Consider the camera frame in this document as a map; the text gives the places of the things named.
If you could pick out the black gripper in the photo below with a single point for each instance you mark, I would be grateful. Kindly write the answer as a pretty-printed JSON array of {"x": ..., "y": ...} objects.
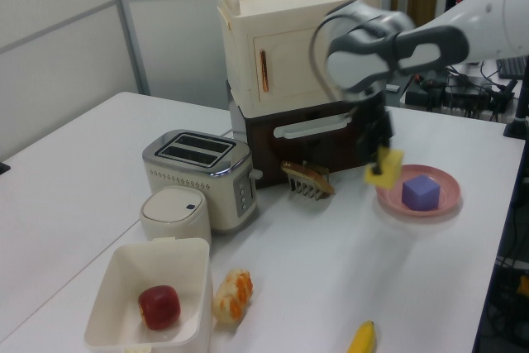
[{"x": 374, "y": 125}]

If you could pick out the yellow cube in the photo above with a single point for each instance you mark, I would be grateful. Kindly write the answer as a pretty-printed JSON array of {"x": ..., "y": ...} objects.
[{"x": 390, "y": 169}]

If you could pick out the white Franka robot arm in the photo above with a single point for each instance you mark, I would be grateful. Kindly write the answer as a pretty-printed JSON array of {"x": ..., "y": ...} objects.
[{"x": 413, "y": 43}]

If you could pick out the purple cube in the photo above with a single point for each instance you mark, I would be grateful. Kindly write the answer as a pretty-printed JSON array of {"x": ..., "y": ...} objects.
[{"x": 419, "y": 192}]

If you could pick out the pink plate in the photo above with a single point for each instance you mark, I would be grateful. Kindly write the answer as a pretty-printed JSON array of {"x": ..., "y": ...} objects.
[{"x": 448, "y": 192}]

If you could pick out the metal toast rack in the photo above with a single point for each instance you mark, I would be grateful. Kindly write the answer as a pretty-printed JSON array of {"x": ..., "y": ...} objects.
[{"x": 303, "y": 192}]

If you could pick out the dark brown drawer base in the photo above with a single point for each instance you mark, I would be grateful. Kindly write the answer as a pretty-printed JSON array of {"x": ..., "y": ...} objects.
[{"x": 285, "y": 154}]

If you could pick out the background desk electronics clutter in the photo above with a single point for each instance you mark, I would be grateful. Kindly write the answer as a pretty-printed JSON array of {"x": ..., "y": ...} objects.
[{"x": 458, "y": 94}]

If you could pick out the black monitor stand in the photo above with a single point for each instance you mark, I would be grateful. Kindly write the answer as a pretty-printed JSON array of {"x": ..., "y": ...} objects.
[{"x": 516, "y": 117}]

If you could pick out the cream toy cabinet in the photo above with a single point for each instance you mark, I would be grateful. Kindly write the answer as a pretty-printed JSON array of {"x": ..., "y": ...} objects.
[{"x": 289, "y": 39}]

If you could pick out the yellow banana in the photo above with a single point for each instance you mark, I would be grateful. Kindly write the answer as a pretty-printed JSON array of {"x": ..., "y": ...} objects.
[{"x": 363, "y": 338}]

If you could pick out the cream and chrome toaster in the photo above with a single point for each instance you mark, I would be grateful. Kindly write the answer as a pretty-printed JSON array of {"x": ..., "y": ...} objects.
[{"x": 194, "y": 175}]

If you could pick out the orange white toy shrimp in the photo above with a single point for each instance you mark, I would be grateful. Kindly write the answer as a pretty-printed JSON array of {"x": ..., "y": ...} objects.
[{"x": 233, "y": 295}]

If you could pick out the small white lidded bin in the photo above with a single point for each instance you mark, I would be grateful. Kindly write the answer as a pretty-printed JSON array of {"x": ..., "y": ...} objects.
[{"x": 173, "y": 216}]

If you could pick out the red apple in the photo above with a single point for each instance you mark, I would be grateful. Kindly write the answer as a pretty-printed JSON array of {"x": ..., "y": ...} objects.
[{"x": 159, "y": 307}]

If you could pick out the white open plastic box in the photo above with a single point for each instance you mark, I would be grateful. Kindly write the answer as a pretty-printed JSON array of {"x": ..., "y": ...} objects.
[{"x": 124, "y": 287}]

